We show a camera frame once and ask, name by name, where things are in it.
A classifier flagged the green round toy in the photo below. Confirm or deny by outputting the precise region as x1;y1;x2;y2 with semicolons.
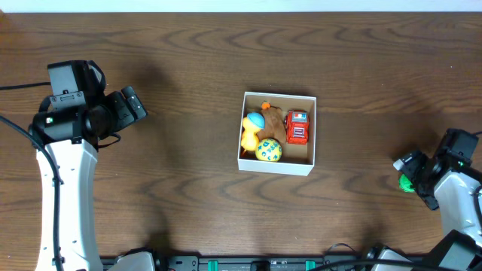
398;174;415;193

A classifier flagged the orange rubber duck blue cap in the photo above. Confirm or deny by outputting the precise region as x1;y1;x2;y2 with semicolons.
240;112;265;155

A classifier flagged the yellow ball with blue letters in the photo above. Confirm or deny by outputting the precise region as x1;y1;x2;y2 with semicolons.
255;139;282;162

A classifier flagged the red toy fire truck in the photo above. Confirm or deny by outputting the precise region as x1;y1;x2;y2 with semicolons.
285;110;310;145

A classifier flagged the brown plush bear with orange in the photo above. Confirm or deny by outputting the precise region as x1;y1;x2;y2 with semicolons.
257;102;287;144

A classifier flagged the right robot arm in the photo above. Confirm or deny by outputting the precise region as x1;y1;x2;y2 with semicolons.
366;128;481;270

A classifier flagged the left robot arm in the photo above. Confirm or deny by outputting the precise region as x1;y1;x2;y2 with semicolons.
29;60;148;270

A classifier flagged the white cardboard box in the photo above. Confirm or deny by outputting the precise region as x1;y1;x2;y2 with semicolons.
237;92;317;176

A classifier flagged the left black cable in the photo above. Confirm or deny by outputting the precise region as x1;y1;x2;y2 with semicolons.
0;81;65;271

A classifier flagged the black cable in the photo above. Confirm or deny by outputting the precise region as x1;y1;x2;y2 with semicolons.
308;242;482;271
0;81;65;271

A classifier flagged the right black cable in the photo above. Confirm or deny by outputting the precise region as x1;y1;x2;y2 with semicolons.
308;242;482;271

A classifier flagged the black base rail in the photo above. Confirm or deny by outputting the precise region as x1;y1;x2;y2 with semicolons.
134;254;361;271

